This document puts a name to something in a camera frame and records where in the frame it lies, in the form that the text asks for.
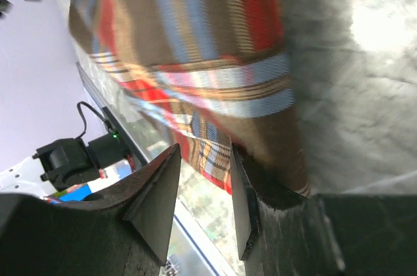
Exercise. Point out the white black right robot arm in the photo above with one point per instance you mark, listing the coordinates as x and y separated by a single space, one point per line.
49 168

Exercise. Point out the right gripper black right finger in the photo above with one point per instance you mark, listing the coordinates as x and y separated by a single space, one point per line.
280 232

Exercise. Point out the aluminium mounting rail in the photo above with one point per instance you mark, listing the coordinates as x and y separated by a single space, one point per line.
185 222

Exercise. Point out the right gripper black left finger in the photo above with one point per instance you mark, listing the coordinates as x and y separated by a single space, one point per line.
89 237

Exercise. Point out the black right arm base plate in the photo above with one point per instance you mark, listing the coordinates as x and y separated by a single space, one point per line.
115 145

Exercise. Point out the red plaid long sleeve shirt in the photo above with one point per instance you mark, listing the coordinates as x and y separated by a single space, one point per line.
206 73

